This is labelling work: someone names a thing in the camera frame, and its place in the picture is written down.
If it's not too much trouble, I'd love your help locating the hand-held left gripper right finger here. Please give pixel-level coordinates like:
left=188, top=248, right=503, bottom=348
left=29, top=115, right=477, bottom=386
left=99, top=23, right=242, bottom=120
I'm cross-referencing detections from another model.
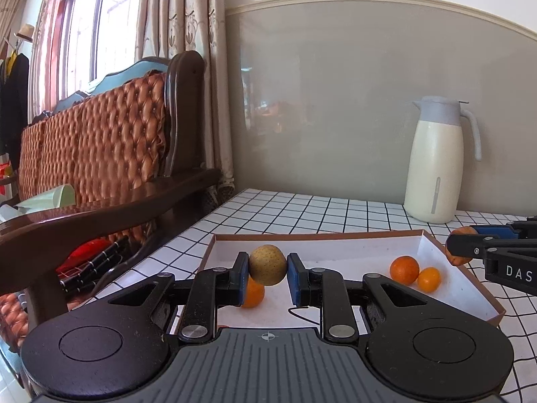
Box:
left=287, top=253, right=458, bottom=342

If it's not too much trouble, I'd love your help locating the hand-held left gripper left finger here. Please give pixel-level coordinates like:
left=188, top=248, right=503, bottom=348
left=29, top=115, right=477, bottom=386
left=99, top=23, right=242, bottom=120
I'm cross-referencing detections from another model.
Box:
left=84, top=252, right=250, bottom=344

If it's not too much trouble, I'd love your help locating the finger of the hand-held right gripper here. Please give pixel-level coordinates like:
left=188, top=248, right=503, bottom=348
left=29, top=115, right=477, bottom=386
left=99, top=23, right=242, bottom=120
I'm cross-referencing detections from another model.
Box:
left=446, top=234, right=537, bottom=258
left=470, top=219, right=537, bottom=240

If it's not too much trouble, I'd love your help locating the carrot piece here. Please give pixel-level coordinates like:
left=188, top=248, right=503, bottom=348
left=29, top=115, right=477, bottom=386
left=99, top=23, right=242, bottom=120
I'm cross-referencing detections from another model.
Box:
left=446, top=227, right=479, bottom=266

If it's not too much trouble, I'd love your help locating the tan round fruit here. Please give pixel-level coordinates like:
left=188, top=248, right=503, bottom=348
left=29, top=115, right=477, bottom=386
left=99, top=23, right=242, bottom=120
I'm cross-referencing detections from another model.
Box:
left=249, top=244, right=288, bottom=286

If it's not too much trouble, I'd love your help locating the small orange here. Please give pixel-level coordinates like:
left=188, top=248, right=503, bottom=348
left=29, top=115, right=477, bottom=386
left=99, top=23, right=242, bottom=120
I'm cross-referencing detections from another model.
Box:
left=417, top=267, right=441, bottom=293

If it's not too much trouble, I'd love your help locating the white shallow cardboard box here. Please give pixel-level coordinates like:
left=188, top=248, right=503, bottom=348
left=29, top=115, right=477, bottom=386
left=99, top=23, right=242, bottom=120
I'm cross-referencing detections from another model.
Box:
left=197, top=229, right=507, bottom=329

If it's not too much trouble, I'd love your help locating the white checked tablecloth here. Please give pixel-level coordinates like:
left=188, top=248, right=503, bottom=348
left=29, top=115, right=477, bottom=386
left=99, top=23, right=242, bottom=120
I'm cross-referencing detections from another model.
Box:
left=98, top=188, right=537, bottom=403

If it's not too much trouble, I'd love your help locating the cream thermos jug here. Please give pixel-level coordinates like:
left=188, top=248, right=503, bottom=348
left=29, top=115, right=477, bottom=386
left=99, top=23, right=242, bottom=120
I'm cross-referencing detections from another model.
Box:
left=403, top=96, right=482, bottom=224

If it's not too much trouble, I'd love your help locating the red cloth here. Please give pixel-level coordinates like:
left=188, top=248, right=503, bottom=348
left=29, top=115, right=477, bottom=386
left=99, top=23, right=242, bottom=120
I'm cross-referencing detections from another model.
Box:
left=56, top=237, right=114, bottom=278

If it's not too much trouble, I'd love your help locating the wooden tufted sofa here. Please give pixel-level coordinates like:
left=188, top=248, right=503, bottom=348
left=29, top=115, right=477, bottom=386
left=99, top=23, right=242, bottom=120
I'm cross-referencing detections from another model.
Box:
left=0, top=50, right=223, bottom=387

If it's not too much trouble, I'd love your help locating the beige patterned curtain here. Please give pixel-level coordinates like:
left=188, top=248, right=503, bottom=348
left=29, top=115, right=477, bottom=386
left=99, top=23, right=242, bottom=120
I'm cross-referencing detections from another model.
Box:
left=134, top=0, right=236, bottom=189

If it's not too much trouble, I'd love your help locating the dark hanging coat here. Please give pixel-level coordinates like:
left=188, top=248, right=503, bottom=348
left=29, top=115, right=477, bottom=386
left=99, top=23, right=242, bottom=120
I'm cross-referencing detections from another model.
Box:
left=0, top=52, right=30, bottom=169

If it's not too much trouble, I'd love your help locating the window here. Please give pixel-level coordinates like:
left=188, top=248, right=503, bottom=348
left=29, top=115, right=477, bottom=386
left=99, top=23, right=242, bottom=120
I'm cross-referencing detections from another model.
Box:
left=29, top=0, right=145, bottom=110

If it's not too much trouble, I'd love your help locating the thin black cable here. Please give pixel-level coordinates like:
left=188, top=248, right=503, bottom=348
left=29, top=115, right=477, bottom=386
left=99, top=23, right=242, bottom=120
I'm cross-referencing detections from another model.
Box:
left=287, top=307, right=322, bottom=328

